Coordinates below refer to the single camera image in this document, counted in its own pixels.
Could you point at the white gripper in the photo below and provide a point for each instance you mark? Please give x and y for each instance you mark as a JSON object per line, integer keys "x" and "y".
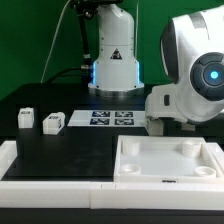
{"x": 177, "y": 102}

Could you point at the white square tabletop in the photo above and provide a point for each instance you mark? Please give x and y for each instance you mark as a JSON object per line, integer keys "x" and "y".
{"x": 148, "y": 159}

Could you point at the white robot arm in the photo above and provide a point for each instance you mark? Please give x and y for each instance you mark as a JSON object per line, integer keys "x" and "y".
{"x": 192, "y": 53}

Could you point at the white tag sheet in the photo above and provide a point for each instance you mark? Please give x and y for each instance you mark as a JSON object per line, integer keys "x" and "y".
{"x": 106, "y": 118}

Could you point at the white U-shaped obstacle fence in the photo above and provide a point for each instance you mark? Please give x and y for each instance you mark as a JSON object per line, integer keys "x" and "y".
{"x": 101, "y": 195}

